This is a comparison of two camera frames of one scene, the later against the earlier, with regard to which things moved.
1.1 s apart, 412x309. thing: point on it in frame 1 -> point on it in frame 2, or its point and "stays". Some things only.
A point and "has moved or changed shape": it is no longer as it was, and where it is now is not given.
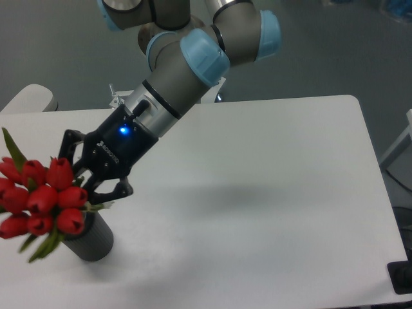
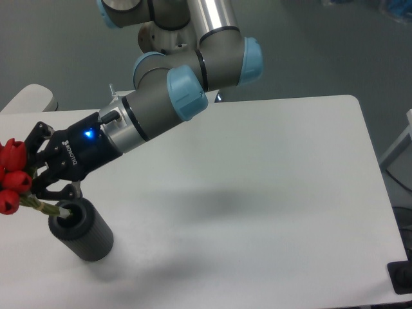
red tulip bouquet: x=37 y=199 has moved or changed shape
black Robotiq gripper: x=114 y=149 -> x=71 y=153
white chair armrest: x=32 y=98 stays
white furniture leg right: x=409 y=116 stays
